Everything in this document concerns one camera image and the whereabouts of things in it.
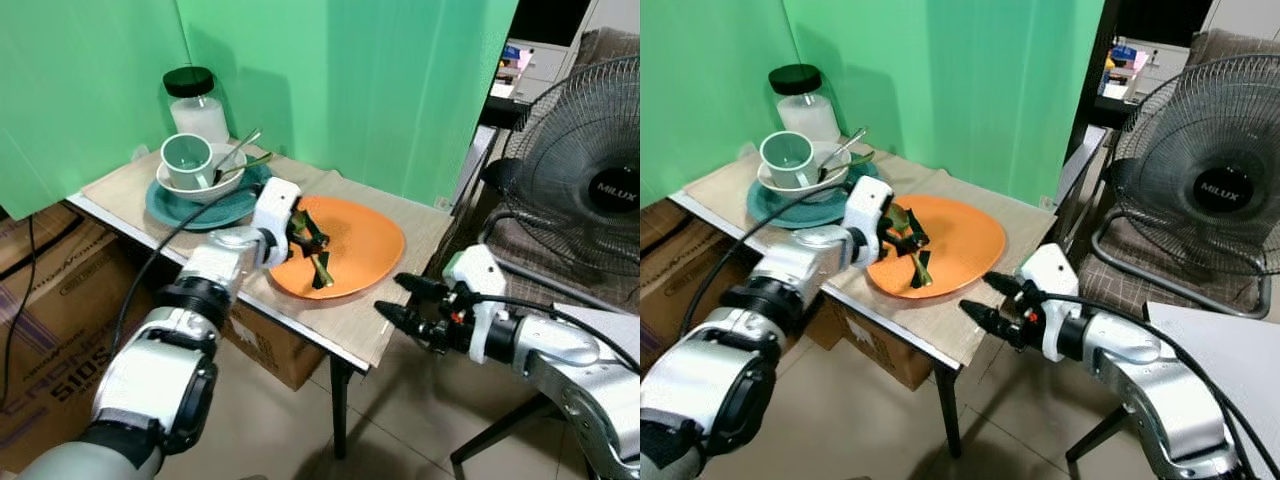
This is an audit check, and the black Milux fan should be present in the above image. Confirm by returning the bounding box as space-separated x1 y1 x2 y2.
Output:
1088 54 1280 279
482 55 641 279

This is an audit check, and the brown checked cushioned chair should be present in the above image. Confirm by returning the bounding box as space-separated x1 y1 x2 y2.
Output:
478 27 641 323
1075 27 1280 323

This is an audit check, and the metal spoon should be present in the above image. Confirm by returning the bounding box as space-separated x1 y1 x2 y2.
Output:
214 129 264 187
819 126 870 183

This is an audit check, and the glass jar with black lid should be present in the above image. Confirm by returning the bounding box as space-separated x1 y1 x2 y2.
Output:
767 63 843 144
163 66 234 147

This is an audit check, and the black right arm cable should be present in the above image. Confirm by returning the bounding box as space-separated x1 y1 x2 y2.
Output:
468 293 641 373
1042 288 1266 480

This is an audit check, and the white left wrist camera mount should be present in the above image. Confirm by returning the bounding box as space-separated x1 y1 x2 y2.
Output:
251 178 302 247
845 176 895 247

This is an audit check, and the small cardboard box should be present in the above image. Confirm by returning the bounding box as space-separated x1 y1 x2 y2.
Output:
822 296 938 392
224 298 328 392

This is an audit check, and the white bowl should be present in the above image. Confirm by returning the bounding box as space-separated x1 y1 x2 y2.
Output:
757 141 853 202
155 143 249 205

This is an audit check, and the black metal stand leg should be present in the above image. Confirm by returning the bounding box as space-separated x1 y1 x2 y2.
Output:
449 393 563 480
1064 404 1133 467

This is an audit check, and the black monitor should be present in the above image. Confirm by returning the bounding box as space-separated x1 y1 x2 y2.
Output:
508 0 593 49
1113 0 1218 51

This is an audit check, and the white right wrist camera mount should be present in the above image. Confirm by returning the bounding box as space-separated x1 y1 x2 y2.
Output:
1015 243 1083 363
442 243 513 365

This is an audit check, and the green-handled utensil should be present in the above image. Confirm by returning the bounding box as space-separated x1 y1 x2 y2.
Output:
828 149 878 178
222 151 274 182

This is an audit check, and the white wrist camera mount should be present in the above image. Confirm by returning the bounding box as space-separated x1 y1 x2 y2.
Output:
845 176 895 247
1015 243 1083 363
442 243 513 365
251 178 302 247

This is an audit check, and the black metal table leg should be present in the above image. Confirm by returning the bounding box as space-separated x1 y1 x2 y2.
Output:
329 355 358 461
934 360 964 460

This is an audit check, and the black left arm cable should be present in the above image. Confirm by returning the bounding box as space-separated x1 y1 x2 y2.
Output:
113 196 263 353
703 184 853 339

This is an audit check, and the thin black cable on box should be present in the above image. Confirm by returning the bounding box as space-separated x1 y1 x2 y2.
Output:
2 213 39 406

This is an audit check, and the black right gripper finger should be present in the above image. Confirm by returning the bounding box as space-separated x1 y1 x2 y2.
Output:
984 269 1030 299
374 301 442 347
959 299 1022 345
393 271 447 300

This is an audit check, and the orange plate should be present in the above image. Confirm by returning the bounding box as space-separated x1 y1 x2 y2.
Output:
268 196 407 301
865 194 1007 299

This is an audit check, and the large printed cardboard box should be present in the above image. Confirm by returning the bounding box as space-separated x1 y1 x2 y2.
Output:
640 196 763 386
0 200 156 473

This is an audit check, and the pale green cup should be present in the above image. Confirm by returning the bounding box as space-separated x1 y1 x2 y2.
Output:
760 130 818 190
160 133 217 192

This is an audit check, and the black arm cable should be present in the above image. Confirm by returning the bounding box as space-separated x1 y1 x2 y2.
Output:
468 293 641 373
703 184 853 339
113 196 263 353
1042 288 1266 480

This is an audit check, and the teal plate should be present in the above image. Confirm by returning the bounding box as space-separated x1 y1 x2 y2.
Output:
145 162 274 232
745 160 882 230

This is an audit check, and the white drawer cabinet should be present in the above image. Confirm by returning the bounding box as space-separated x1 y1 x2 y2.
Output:
1093 0 1280 103
488 0 641 105

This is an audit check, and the green backdrop sheet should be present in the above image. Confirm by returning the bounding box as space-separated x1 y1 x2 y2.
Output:
640 0 1108 211
0 0 521 221

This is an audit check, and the white board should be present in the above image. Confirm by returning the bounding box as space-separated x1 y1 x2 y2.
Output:
545 302 641 373
1143 299 1280 479

